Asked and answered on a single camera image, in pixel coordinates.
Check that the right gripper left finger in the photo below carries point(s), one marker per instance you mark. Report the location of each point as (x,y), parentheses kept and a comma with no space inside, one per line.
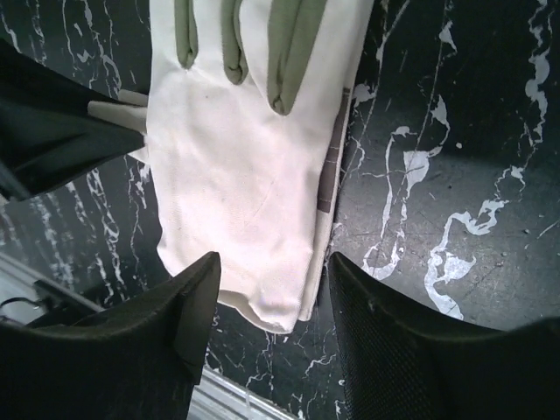
(140,359)

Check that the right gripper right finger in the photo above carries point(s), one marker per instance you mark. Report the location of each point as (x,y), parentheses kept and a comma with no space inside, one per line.
(402,360)

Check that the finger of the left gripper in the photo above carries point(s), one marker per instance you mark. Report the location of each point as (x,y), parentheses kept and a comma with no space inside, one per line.
(48,137)

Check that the work glove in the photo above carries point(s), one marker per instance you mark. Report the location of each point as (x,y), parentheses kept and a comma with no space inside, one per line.
(237,123)
(326,203)

